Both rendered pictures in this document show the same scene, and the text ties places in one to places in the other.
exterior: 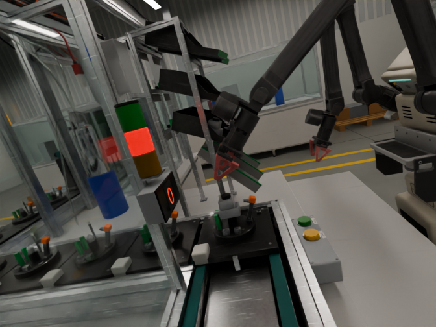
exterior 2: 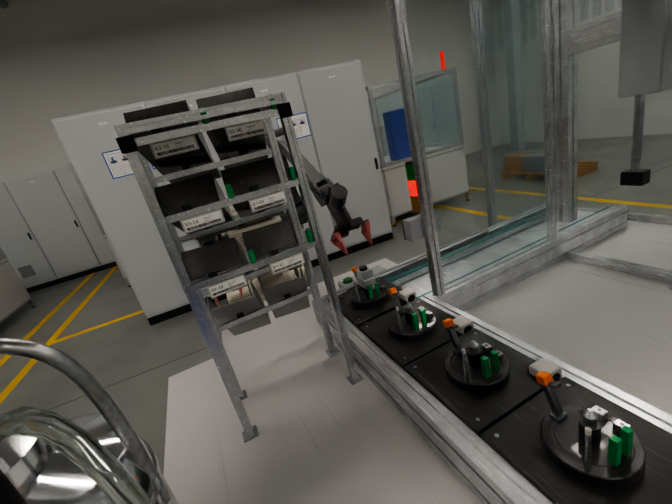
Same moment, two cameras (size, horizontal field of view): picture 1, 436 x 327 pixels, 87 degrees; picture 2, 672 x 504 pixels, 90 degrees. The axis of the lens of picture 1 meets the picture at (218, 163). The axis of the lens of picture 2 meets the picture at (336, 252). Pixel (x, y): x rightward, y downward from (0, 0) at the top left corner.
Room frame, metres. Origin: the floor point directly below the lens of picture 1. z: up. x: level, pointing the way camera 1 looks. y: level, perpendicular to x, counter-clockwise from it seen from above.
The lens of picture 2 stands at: (1.26, 0.93, 1.56)
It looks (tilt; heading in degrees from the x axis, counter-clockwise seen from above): 19 degrees down; 241
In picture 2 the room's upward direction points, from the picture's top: 14 degrees counter-clockwise
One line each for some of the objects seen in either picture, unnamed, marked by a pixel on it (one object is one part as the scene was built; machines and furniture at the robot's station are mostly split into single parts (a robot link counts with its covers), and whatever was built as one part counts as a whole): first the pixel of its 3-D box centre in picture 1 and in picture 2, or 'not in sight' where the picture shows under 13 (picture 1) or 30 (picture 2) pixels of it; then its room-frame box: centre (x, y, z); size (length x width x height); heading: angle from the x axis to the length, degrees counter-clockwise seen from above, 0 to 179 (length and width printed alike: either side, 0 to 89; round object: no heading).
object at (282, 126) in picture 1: (239, 104); not in sight; (5.16, -0.79, 1.13); 3.06 x 1.36 x 2.25; 77
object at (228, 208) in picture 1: (224, 205); (366, 276); (0.66, 0.01, 1.06); 0.08 x 0.04 x 0.07; 81
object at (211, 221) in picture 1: (235, 231); (370, 300); (0.66, 0.00, 0.96); 0.24 x 0.24 x 0.02; 81
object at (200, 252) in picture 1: (201, 254); (407, 296); (0.58, 0.11, 0.97); 0.05 x 0.05 x 0.04; 81
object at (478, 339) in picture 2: not in sight; (475, 355); (0.74, 0.50, 1.01); 0.24 x 0.24 x 0.13; 81
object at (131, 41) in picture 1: (193, 132); (256, 270); (1.04, 0.07, 1.26); 0.36 x 0.21 x 0.80; 171
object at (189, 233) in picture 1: (157, 231); (410, 314); (0.70, 0.25, 1.01); 0.24 x 0.24 x 0.13; 81
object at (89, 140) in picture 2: not in sight; (150, 219); (1.09, -3.39, 1.13); 0.80 x 0.54 x 2.25; 167
